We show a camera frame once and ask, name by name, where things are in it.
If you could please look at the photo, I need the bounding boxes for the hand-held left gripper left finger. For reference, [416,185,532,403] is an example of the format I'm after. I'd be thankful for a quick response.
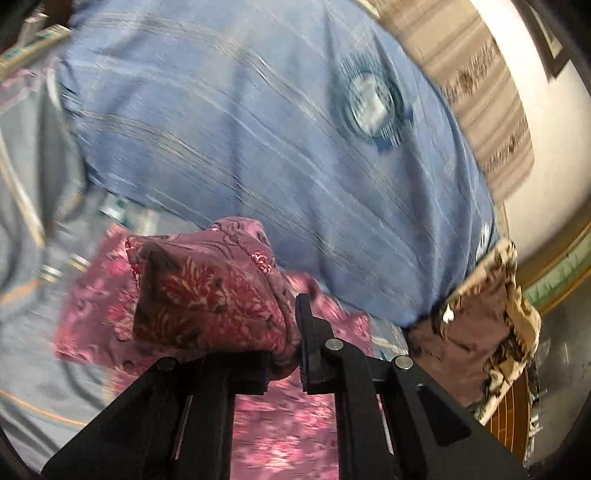
[41,352,269,480]

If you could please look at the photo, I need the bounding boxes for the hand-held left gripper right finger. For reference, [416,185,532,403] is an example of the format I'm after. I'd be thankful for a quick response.
[294,293,528,480]

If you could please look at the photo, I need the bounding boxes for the pink floral pants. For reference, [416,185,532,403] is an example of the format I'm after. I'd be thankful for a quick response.
[54,216,385,480]

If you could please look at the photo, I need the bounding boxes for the brown cloth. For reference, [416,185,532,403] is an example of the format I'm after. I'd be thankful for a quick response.
[406,272,514,408]

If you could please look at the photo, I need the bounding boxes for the beige floral blanket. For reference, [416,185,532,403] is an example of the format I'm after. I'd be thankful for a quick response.
[442,237,542,426]

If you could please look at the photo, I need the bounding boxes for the blue plaid pillow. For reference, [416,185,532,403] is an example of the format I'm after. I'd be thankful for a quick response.
[58,0,502,329]

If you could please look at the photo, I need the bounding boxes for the grey patterned bed sheet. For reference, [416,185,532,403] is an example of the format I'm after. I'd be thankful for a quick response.
[0,60,153,464]

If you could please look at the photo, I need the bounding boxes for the beige striped pillow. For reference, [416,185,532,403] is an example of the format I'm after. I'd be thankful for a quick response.
[365,0,536,204]

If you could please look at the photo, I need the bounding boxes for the white power strip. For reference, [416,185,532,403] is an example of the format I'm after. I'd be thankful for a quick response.
[0,14,71,80]

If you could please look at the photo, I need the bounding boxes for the wooden bed frame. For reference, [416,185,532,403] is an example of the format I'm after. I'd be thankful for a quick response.
[503,203,591,315]

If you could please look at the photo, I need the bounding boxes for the dark picture frame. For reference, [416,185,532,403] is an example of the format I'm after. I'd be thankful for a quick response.
[517,0,574,80]

